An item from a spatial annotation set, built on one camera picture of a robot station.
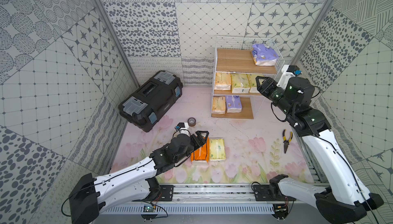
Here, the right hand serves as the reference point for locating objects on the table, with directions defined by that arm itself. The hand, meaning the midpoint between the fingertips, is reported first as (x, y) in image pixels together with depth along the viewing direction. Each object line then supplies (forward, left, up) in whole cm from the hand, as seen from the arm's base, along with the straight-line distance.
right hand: (258, 80), depth 64 cm
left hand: (-13, +22, -22) cm, 34 cm away
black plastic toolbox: (+9, +56, -25) cm, 62 cm away
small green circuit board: (-42, +50, -44) cm, 78 cm away
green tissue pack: (+12, +4, -13) cm, 18 cm away
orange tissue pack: (-18, +24, -36) cm, 47 cm away
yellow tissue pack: (+14, +13, -13) cm, 24 cm away
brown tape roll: (+5, +32, -42) cm, 53 cm away
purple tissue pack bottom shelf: (+16, +4, -35) cm, 39 cm away
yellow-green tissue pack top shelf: (-14, +16, -38) cm, 44 cm away
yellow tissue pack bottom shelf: (+17, +13, -37) cm, 43 cm away
